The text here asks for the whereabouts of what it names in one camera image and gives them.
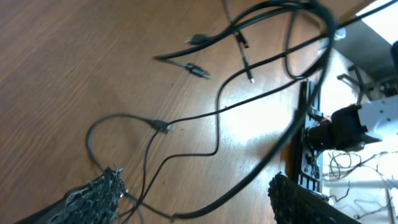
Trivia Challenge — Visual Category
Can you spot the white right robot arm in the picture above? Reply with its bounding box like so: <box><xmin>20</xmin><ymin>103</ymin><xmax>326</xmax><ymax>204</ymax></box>
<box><xmin>291</xmin><ymin>96</ymin><xmax>397</xmax><ymax>192</ymax></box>

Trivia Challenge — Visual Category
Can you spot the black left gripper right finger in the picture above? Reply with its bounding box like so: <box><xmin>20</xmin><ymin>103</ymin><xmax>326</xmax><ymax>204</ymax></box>
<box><xmin>268</xmin><ymin>174</ymin><xmax>359</xmax><ymax>224</ymax></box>

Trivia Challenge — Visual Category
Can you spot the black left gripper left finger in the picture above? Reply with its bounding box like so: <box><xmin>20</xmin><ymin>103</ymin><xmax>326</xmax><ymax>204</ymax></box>
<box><xmin>16</xmin><ymin>167</ymin><xmax>126</xmax><ymax>224</ymax></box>

